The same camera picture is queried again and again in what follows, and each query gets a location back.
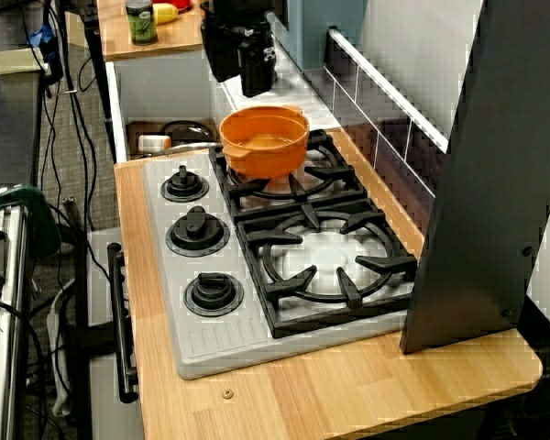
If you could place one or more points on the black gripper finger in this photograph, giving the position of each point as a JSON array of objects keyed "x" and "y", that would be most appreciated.
[
  {"x": 256, "y": 73},
  {"x": 220, "y": 62}
]

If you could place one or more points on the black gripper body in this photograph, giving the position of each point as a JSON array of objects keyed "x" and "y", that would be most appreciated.
[{"x": 238, "y": 34}]

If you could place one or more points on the orange plastic toy pot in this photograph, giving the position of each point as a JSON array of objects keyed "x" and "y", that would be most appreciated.
[{"x": 266, "y": 156}]

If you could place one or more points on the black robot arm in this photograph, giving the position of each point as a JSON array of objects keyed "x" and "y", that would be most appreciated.
[{"x": 238, "y": 11}]

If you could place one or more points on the wooden side table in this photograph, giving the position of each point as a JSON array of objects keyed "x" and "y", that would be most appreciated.
[{"x": 179, "y": 39}]

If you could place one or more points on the white toy sink unit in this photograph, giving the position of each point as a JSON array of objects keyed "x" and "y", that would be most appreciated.
[{"x": 165, "y": 87}]

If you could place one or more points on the red plastic item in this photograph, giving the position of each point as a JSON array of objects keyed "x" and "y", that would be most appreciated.
[{"x": 179, "y": 3}]

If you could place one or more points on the yellow squeeze bottle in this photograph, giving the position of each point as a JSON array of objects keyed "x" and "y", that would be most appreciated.
[{"x": 165, "y": 14}]

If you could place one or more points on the dark round pan lid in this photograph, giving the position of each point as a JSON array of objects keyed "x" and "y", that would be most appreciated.
[{"x": 190, "y": 130}]

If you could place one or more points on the teal blue box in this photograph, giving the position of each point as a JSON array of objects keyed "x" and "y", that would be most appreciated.
[{"x": 321, "y": 32}]

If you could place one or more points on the green labelled can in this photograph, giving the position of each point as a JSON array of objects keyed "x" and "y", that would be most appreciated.
[{"x": 141, "y": 25}]

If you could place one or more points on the stainless steel pot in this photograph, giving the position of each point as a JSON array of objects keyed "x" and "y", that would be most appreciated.
[{"x": 188, "y": 147}]

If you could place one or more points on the white toy block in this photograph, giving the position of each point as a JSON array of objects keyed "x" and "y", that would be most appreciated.
[{"x": 153, "y": 144}]

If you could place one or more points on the black stand pole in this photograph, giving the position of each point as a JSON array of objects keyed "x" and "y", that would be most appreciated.
[{"x": 97, "y": 69}]

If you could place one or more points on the black burner grate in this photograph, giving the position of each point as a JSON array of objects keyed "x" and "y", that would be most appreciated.
[
  {"x": 385, "y": 263},
  {"x": 330, "y": 172}
]

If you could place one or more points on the black stove knob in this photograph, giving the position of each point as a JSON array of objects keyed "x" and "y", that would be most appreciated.
[
  {"x": 213, "y": 295},
  {"x": 183, "y": 185},
  {"x": 197, "y": 234}
]

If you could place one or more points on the dark tile backsplash panel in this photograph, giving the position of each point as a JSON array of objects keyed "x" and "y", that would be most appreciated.
[{"x": 394, "y": 151}]

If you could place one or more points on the dark grey desk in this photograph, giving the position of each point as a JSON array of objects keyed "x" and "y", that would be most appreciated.
[{"x": 9, "y": 128}]

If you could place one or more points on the green clamp tool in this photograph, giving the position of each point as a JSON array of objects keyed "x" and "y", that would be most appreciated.
[{"x": 41, "y": 220}]

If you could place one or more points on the black slanted side panel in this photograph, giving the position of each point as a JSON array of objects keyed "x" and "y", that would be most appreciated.
[{"x": 476, "y": 183}]

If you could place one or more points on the grey toy stove plate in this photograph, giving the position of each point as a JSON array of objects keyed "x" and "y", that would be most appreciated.
[{"x": 220, "y": 339}]

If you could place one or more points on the white power strip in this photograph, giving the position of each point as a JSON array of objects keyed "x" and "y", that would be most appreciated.
[{"x": 57, "y": 348}]

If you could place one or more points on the silver metal frame rail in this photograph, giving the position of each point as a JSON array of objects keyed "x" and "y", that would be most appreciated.
[{"x": 9, "y": 321}]

